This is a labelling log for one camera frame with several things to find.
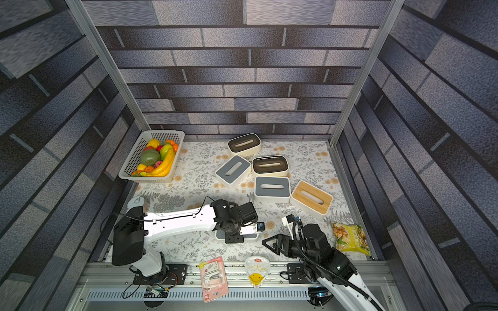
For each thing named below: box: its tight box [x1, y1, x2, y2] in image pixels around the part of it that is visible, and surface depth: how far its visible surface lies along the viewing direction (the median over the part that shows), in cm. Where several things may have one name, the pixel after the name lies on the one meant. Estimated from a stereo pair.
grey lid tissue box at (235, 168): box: [215, 154, 252, 185], surface depth 103 cm
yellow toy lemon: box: [146, 138, 161, 150], surface depth 112 cm
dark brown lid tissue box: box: [227, 132, 262, 158], surface depth 114 cm
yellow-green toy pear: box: [160, 143, 173, 161], surface depth 106 cm
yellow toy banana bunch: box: [140, 148, 176, 177], surface depth 98 cm
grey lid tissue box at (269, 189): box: [254, 176, 292, 204], surface depth 96 cm
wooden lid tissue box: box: [289, 180, 334, 220], surface depth 92 cm
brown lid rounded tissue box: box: [251, 155, 290, 178], surface depth 102 cm
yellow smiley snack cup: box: [244, 255, 271, 288], surface depth 68 cm
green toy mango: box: [140, 149, 161, 166], surface depth 103 cm
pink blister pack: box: [199, 256, 230, 303], surface depth 73 cm
